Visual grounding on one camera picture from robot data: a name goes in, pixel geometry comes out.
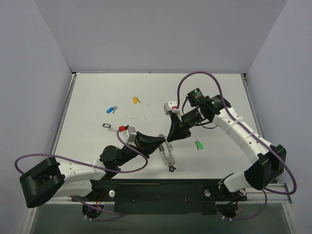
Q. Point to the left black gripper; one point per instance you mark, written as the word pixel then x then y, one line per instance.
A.
pixel 139 141

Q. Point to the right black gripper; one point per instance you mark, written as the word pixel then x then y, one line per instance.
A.
pixel 179 123

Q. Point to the metal disc with keyrings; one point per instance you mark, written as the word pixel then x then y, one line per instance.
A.
pixel 165 151

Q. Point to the green tag key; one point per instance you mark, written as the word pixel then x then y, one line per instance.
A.
pixel 198 144

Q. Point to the black tag key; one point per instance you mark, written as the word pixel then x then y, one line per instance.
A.
pixel 109 127
pixel 172 169

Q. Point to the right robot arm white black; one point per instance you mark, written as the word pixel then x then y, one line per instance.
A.
pixel 266 159

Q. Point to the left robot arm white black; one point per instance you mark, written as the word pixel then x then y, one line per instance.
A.
pixel 60 176

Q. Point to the yellow tag key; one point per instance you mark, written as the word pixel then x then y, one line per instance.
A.
pixel 136 100

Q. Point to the blue tag key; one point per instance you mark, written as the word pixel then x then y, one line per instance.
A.
pixel 112 110

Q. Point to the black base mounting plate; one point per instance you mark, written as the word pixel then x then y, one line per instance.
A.
pixel 163 196

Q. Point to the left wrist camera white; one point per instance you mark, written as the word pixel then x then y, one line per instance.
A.
pixel 127 135

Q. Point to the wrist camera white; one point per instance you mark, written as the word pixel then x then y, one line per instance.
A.
pixel 171 108
pixel 127 135

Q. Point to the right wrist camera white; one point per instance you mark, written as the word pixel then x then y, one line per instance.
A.
pixel 171 108

